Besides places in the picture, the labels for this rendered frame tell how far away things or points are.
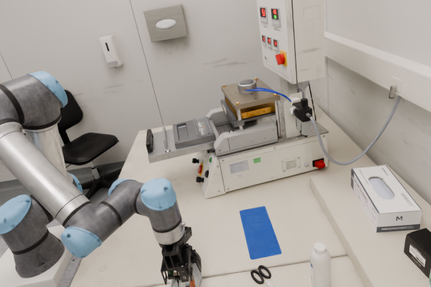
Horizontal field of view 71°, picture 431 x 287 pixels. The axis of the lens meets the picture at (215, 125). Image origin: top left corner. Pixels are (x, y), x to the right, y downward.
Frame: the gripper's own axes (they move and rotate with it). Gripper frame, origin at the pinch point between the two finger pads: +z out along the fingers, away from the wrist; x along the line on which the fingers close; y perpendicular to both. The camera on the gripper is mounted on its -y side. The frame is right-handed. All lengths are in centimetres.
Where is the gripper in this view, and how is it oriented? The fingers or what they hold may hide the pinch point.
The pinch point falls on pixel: (188, 281)
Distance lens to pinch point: 97.7
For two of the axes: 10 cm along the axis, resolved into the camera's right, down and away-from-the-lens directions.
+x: 9.9, -1.6, -0.6
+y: 0.2, 4.1, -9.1
